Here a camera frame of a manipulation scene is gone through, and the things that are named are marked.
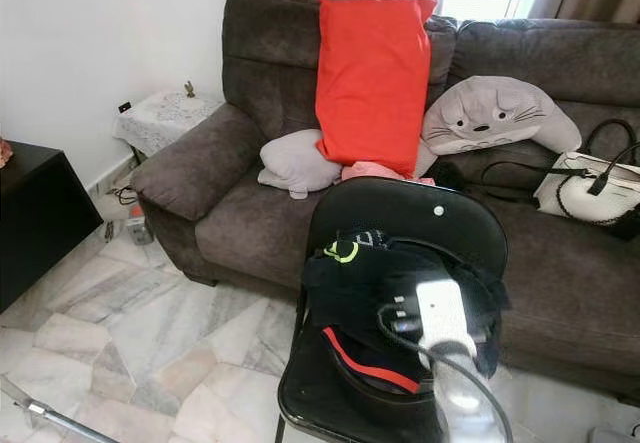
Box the navy garment neon trim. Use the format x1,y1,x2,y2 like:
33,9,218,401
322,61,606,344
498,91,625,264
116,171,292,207
300,228,511,379

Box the black garment red stripe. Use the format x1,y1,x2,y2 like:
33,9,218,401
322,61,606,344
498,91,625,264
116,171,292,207
315,323,431,396

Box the black folding chair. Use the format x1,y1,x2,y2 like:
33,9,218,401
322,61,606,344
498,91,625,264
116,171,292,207
275,175,511,443

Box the pink cloth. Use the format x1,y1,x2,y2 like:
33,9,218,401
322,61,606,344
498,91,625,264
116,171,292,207
340,160,436,186

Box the small light grey cushion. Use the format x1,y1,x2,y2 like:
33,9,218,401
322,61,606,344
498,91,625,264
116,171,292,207
257,128,344,201

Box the dark brown fabric sofa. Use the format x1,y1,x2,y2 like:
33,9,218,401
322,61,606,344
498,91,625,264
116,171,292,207
130,0,640,404

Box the grey cat face cushion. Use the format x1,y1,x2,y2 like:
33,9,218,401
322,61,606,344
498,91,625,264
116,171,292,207
422,75,583,156

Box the red rectangular pillow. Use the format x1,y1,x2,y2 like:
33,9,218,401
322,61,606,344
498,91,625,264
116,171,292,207
315,0,438,177

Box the black TV console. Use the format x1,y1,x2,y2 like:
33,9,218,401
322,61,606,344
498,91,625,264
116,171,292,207
0,141,103,312

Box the floor power strip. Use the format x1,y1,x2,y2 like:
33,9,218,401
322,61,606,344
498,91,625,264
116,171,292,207
125,203,151,246

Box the lace covered side table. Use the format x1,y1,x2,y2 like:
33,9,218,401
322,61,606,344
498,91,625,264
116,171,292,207
112,90,226,157

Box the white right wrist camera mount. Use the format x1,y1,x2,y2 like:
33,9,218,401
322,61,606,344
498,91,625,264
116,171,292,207
415,280,476,357

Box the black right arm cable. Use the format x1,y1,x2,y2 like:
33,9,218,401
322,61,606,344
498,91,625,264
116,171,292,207
378,306,513,443

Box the white handbag black handles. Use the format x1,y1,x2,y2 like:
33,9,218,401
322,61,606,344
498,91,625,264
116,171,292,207
533,118,640,229

